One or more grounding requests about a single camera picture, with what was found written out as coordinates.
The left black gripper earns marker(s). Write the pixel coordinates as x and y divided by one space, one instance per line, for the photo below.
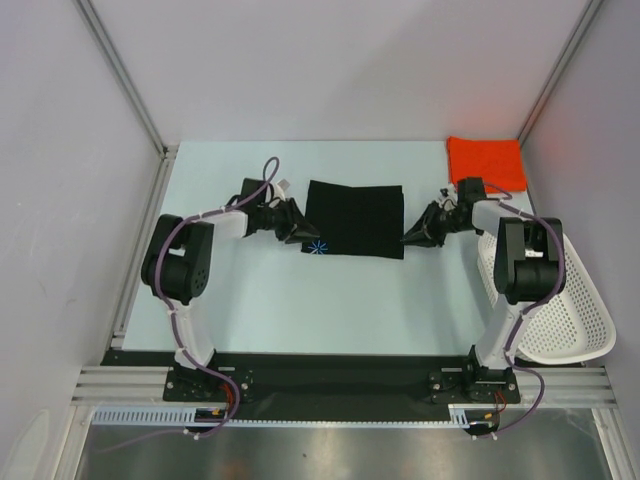
293 217

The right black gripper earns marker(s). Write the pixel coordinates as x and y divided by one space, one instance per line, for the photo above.
435 220

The black t-shirt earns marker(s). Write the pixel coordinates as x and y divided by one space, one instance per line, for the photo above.
355 221

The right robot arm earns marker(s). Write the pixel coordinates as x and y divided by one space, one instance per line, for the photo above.
529 270

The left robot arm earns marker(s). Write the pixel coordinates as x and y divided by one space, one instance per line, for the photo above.
177 262

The folded orange t-shirt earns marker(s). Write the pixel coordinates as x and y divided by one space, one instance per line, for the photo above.
497 162

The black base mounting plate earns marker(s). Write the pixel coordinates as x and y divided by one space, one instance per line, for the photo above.
281 407

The white perforated plastic basket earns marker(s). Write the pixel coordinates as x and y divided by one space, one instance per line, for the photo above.
573 327

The left aluminium corner post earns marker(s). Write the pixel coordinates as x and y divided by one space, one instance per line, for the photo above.
116 65

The aluminium corner post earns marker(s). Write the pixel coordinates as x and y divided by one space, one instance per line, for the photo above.
569 50
116 65

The white slotted cable duct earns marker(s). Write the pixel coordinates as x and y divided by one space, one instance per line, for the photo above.
204 418

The right aluminium corner post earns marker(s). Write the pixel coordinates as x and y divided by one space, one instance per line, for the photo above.
569 50

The aluminium frame rail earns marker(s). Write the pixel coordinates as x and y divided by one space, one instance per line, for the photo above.
554 387

